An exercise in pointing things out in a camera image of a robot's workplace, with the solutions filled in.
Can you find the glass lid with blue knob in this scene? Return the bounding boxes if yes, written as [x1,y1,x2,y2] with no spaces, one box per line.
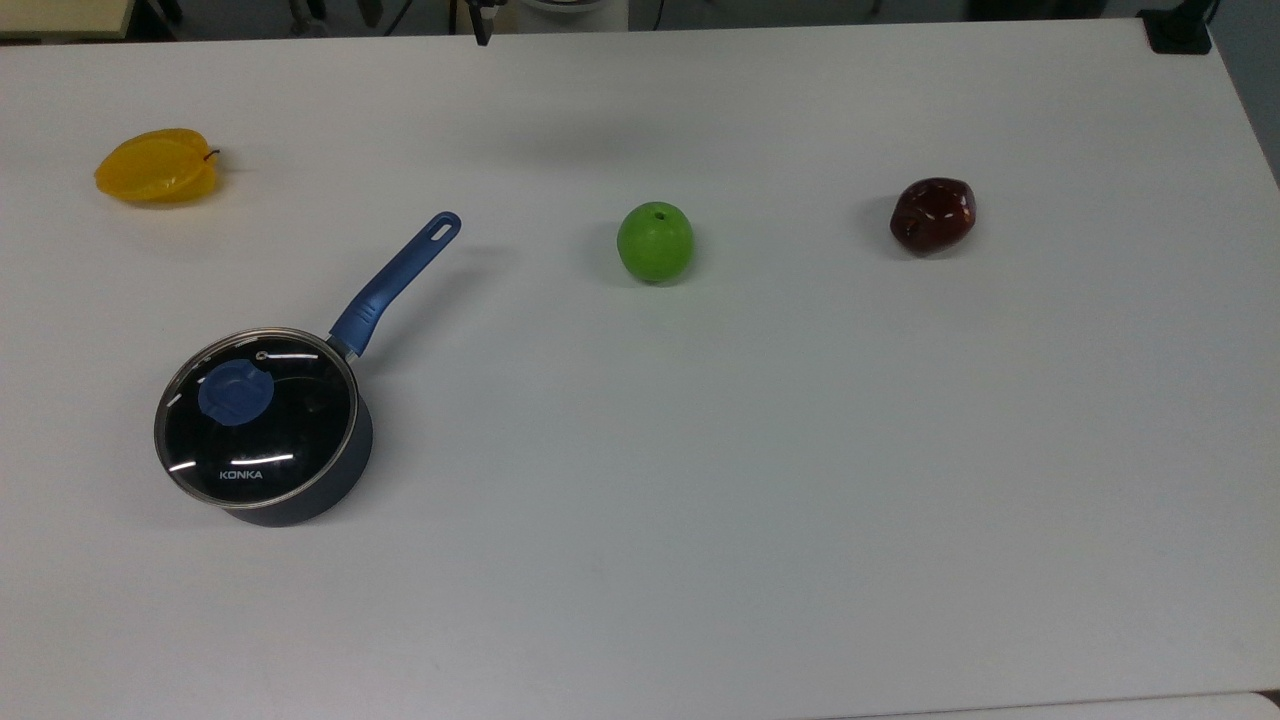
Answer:
[154,327,359,509]

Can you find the green apple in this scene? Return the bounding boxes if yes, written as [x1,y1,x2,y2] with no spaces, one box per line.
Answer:
[616,201,695,284]

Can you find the yellow starfruit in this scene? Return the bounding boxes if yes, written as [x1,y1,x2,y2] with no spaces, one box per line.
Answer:
[94,128,222,206]

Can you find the beige wooden desk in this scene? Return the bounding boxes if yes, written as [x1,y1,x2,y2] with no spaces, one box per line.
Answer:
[0,0,137,41]

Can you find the dark saucepan with blue handle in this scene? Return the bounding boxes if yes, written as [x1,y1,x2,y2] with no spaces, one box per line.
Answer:
[154,211,463,528]

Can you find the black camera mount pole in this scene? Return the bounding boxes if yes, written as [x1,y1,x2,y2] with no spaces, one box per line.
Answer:
[1140,0,1223,55]

